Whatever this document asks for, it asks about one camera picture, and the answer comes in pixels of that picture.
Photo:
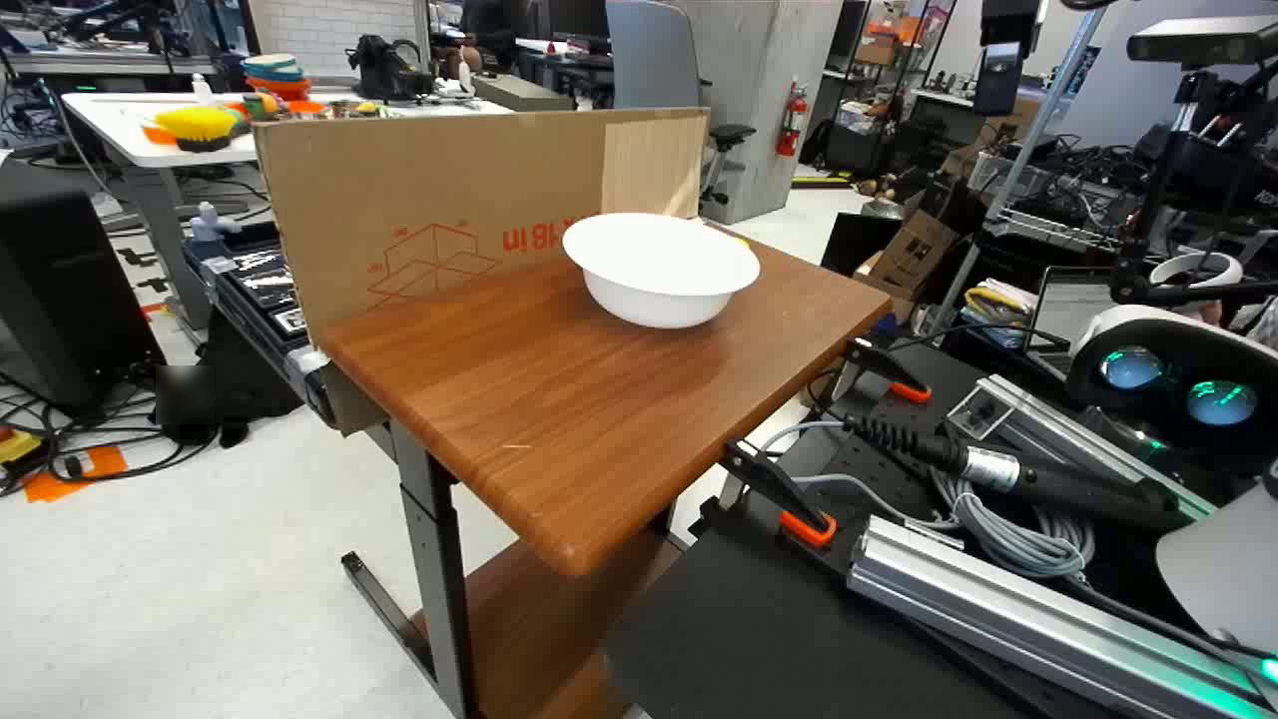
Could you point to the white background table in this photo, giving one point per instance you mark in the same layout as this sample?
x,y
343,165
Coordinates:
x,y
122,116

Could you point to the black clamp orange tip far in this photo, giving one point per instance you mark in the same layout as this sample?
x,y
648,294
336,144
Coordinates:
x,y
899,380

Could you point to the silver aluminium rail far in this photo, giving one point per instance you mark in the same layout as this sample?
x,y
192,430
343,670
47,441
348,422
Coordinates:
x,y
1004,414

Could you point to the black clamp orange tip near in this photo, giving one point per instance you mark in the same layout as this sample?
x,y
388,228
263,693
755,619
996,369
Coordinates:
x,y
774,502

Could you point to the silver aluminium rail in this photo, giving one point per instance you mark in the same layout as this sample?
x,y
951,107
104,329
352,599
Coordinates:
x,y
1071,645
1004,414

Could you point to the white VR headset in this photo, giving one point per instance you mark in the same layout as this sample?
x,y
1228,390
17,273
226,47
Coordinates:
x,y
1196,386

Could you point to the silver aluminium rail near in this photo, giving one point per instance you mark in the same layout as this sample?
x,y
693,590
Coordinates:
x,y
1071,645

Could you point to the small cardboard box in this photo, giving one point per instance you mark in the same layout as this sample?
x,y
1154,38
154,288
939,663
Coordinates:
x,y
913,253

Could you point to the brown cardboard panel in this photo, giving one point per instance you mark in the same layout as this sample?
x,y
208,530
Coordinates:
x,y
376,215

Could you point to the black clamp orange tip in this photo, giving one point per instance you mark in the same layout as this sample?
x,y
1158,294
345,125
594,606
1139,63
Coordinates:
x,y
899,380
774,502

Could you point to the red fire extinguisher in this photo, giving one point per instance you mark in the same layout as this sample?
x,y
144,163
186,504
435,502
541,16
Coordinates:
x,y
793,120

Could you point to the white plastic bowl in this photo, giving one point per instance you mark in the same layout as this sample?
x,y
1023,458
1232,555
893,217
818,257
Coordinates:
x,y
662,271

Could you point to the yellow toy on table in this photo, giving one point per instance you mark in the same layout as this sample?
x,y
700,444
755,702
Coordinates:
x,y
199,125

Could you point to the wooden side table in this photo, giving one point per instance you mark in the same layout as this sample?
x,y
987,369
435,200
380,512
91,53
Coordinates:
x,y
541,450

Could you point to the black box left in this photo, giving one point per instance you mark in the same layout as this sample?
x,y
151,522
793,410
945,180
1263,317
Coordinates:
x,y
62,294

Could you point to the black bag on floor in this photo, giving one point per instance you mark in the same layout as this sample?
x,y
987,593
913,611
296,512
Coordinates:
x,y
226,394

